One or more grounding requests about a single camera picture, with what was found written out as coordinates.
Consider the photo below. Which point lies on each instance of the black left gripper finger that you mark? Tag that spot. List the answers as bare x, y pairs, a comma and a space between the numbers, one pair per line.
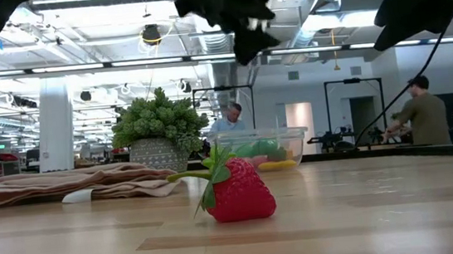
252, 45
259, 11

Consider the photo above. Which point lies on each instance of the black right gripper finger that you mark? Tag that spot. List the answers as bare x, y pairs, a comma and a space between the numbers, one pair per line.
424, 18

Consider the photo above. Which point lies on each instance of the small green leafy toy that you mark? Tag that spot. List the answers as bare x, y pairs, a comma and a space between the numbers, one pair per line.
278, 154

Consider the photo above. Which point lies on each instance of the yellow toy banana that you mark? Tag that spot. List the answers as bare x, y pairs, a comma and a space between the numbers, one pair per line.
276, 165

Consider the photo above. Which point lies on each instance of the red toy strawberry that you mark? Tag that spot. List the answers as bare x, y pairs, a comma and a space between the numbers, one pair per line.
239, 192

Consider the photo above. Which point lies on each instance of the black background robot arm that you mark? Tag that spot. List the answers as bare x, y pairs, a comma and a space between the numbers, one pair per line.
327, 138

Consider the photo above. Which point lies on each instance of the clear plastic tupperware container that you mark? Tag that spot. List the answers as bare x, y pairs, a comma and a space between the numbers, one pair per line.
294, 137

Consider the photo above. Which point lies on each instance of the person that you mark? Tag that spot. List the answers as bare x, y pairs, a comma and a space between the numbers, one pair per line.
230, 120
425, 116

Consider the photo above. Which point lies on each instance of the black ceiling spotlight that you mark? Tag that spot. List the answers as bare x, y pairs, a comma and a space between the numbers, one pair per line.
151, 34

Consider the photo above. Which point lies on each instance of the long ceiling light bar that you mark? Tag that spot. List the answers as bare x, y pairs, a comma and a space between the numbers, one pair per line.
141, 62

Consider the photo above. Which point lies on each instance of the potted green succulent plant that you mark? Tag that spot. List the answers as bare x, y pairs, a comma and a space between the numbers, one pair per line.
159, 117

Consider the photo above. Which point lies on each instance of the folded beige cloth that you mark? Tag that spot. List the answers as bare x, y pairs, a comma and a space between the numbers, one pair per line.
102, 178

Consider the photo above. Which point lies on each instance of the white building column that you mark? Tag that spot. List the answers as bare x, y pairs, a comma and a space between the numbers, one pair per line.
56, 131

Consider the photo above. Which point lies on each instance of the black metal frame stand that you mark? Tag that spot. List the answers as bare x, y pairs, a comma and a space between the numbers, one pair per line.
223, 88
352, 80

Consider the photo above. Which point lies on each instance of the black metal rig frame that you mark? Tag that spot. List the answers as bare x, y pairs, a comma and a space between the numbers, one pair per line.
420, 151

